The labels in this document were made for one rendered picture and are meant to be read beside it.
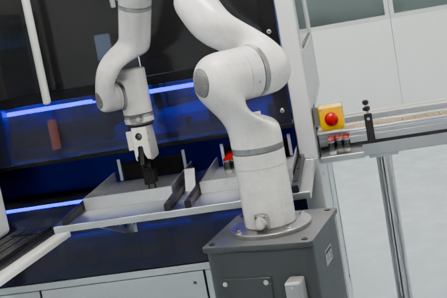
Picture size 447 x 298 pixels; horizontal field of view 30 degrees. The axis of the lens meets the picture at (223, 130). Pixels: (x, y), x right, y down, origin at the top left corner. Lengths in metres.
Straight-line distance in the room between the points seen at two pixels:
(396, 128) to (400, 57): 4.51
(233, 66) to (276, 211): 0.34
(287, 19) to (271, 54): 0.63
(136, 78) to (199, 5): 0.46
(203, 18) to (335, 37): 5.20
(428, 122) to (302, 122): 0.40
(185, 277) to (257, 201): 0.85
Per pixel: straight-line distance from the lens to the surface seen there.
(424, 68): 7.16
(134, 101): 2.34
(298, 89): 2.51
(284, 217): 1.90
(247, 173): 1.87
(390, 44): 7.12
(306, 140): 2.53
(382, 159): 2.69
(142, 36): 2.27
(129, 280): 2.73
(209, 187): 2.32
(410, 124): 2.64
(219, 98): 1.80
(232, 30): 1.93
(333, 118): 2.48
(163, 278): 2.70
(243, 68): 1.82
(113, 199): 2.38
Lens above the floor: 1.39
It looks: 9 degrees down
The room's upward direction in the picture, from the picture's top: 10 degrees counter-clockwise
